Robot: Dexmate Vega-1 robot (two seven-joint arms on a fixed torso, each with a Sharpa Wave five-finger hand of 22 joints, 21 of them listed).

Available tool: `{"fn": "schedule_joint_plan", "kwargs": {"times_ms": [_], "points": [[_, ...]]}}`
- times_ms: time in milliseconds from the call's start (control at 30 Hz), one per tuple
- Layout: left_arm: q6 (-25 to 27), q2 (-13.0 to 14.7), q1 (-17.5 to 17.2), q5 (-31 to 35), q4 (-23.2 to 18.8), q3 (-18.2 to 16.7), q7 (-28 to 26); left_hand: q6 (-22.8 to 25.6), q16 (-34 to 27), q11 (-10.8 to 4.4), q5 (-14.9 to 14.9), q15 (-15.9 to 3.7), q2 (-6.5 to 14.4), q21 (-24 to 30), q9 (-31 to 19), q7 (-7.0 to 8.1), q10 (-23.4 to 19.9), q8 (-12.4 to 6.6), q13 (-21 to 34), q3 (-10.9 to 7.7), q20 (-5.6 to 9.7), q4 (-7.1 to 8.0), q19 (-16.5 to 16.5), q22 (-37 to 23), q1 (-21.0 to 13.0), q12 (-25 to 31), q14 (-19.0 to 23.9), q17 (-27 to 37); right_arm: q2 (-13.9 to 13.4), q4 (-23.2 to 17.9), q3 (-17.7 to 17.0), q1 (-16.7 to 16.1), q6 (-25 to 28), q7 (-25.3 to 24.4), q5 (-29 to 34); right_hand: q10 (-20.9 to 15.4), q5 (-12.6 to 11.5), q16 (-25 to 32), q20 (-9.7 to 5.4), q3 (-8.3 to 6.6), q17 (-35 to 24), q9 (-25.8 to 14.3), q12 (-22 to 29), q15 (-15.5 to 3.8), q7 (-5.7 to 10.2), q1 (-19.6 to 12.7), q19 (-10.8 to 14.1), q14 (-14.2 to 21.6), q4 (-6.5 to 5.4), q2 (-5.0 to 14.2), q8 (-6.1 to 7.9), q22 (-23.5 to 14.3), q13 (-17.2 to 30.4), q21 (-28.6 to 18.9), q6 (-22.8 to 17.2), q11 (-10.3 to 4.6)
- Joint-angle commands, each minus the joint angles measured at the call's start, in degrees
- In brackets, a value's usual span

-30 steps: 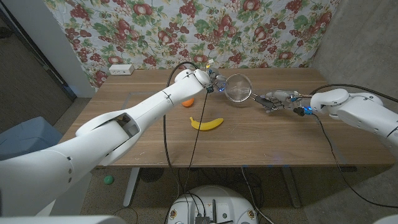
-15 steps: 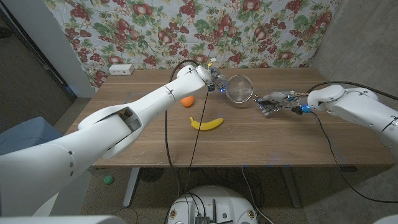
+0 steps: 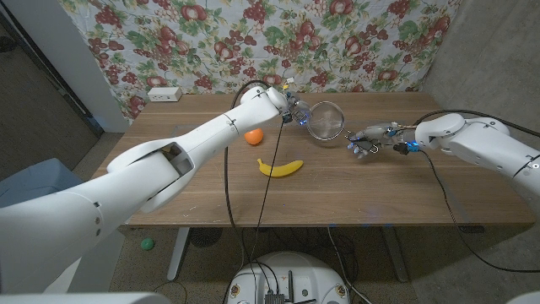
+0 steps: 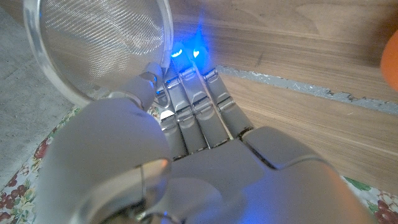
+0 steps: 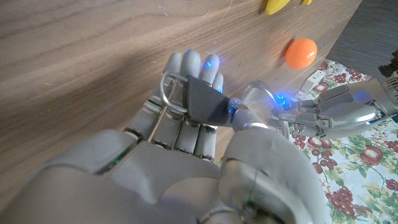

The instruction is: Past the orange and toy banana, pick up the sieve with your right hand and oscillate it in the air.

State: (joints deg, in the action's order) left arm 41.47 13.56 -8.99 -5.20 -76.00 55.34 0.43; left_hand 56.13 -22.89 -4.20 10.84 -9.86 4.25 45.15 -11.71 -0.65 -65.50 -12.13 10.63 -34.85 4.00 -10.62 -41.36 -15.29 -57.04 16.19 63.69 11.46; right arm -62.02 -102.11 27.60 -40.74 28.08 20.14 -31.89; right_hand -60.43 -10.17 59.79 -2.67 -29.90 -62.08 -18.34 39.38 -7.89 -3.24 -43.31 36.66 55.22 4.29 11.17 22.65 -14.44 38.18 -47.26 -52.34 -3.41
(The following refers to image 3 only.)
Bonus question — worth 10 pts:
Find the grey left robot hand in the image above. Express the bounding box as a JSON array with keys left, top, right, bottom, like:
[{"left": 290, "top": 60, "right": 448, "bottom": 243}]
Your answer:
[{"left": 286, "top": 95, "right": 313, "bottom": 127}]

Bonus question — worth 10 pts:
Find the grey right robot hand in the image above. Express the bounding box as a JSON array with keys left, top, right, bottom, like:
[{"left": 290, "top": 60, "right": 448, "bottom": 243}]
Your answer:
[{"left": 346, "top": 122, "right": 417, "bottom": 160}]

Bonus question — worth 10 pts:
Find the metal mesh sieve black handle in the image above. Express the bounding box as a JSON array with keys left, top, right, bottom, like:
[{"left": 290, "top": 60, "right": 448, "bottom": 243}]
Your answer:
[{"left": 306, "top": 100, "right": 381, "bottom": 154}]

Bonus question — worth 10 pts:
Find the orange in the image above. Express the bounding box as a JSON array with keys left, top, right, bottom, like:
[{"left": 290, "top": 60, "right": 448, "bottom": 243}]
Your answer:
[{"left": 244, "top": 128, "right": 265, "bottom": 147}]

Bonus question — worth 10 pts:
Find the yellow toy banana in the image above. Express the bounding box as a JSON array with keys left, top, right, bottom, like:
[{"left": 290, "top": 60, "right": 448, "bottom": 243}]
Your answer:
[{"left": 256, "top": 158, "right": 305, "bottom": 178}]

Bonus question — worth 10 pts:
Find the floral fruit print backdrop cloth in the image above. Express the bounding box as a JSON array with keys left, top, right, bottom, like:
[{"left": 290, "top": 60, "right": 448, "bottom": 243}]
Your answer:
[{"left": 58, "top": 0, "right": 463, "bottom": 123}]

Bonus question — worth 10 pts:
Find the white table leg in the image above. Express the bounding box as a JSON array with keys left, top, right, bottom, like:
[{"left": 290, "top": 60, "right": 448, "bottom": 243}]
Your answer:
[
  {"left": 381, "top": 225, "right": 410, "bottom": 283},
  {"left": 166, "top": 226, "right": 191, "bottom": 282}
]

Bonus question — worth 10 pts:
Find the white power strip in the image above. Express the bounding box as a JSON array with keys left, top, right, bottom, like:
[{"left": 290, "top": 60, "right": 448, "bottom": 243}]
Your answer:
[{"left": 147, "top": 86, "right": 183, "bottom": 103}]

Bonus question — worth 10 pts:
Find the white robot torso base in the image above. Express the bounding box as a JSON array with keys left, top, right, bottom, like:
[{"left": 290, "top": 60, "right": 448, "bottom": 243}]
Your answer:
[{"left": 226, "top": 252, "right": 350, "bottom": 304}]

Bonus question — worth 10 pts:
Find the blue-grey bin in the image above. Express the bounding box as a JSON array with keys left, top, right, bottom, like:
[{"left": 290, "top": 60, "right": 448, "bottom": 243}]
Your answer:
[{"left": 0, "top": 158, "right": 84, "bottom": 208}]

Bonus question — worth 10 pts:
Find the white robot chest edge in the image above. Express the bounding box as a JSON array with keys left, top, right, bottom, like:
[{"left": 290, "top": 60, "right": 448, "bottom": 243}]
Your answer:
[{"left": 0, "top": 291, "right": 172, "bottom": 304}]

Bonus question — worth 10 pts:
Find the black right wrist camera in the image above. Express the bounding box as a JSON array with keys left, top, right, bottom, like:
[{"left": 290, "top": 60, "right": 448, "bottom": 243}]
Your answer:
[{"left": 392, "top": 141, "right": 421, "bottom": 155}]

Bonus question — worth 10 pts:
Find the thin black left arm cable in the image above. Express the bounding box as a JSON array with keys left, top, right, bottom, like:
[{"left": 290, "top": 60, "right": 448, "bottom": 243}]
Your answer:
[{"left": 251, "top": 121, "right": 284, "bottom": 254}]

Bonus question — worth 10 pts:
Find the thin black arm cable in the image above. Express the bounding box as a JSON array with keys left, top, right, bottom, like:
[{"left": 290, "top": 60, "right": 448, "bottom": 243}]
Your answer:
[
  {"left": 419, "top": 149, "right": 540, "bottom": 274},
  {"left": 251, "top": 121, "right": 284, "bottom": 254}
]

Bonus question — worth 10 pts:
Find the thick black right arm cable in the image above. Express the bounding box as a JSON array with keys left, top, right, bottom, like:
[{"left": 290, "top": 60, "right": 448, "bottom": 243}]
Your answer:
[{"left": 413, "top": 108, "right": 540, "bottom": 138}]

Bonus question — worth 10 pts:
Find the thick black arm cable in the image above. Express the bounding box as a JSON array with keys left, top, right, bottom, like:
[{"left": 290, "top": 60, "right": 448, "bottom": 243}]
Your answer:
[
  {"left": 413, "top": 108, "right": 540, "bottom": 138},
  {"left": 223, "top": 79, "right": 271, "bottom": 254}
]

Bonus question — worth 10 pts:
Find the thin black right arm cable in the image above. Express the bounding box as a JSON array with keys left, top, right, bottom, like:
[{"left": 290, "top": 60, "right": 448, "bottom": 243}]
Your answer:
[{"left": 419, "top": 149, "right": 540, "bottom": 274}]

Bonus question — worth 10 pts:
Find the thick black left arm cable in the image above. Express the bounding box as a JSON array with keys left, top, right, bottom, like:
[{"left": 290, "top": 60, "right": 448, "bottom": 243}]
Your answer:
[{"left": 223, "top": 79, "right": 271, "bottom": 254}]

